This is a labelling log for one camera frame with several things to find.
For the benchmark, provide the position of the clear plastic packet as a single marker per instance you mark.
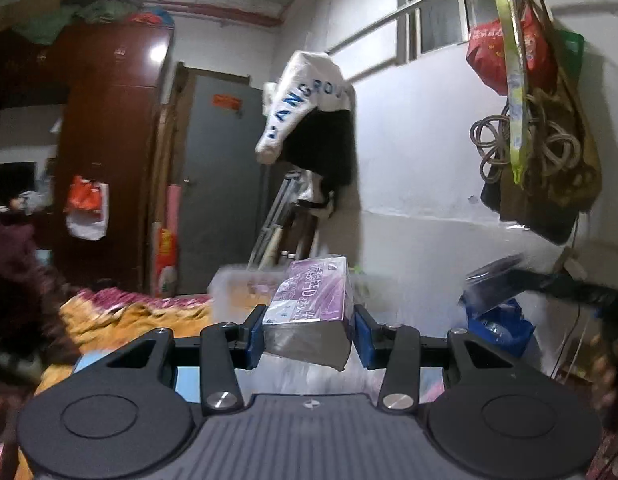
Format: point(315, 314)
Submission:
point(491, 280)

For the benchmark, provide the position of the grey metal door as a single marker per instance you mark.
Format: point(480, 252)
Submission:
point(216, 185)

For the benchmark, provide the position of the red and yellow sack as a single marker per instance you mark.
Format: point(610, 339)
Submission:
point(166, 265)

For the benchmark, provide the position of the light purple medicine box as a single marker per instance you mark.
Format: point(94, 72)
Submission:
point(311, 300)

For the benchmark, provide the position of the dark maroon clothing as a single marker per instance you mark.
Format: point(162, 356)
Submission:
point(19, 285)

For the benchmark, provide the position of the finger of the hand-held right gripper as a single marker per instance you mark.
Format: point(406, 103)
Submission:
point(564, 285)

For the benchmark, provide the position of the window with grey frame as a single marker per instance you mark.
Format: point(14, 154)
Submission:
point(439, 10)

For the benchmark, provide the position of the clear plastic basket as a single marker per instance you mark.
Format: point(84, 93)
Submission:
point(229, 290)

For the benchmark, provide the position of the green cloth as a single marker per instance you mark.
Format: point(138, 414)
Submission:
point(54, 22)

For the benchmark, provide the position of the black monitor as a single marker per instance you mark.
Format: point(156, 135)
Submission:
point(11, 180)

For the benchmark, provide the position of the metal crutches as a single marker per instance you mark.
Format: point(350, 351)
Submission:
point(274, 230)

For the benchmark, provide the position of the red plastic bag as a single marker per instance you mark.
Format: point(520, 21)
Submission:
point(486, 55)

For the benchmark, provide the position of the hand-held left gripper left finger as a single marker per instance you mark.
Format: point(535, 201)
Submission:
point(256, 340)

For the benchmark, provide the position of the brown wooden wardrobe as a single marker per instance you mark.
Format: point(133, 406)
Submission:
point(109, 135)

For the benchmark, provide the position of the metal rail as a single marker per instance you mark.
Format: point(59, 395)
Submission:
point(389, 17)

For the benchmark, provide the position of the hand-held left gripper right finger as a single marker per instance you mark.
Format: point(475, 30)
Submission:
point(363, 340)

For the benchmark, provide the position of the yellow patterned blanket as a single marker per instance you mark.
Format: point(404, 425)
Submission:
point(139, 317)

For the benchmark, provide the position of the red ceiling pipe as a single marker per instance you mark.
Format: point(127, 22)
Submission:
point(239, 17)

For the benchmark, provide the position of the orange and white plastic bag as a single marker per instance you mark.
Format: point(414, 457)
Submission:
point(86, 210)

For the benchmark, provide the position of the brown cloth bag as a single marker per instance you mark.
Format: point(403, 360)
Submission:
point(569, 195)

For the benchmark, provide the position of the pink board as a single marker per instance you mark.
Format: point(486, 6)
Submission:
point(174, 207)

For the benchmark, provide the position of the white and black jacket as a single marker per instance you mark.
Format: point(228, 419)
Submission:
point(314, 110)

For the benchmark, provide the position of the blue shopping bag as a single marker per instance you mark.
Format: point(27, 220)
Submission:
point(499, 327)

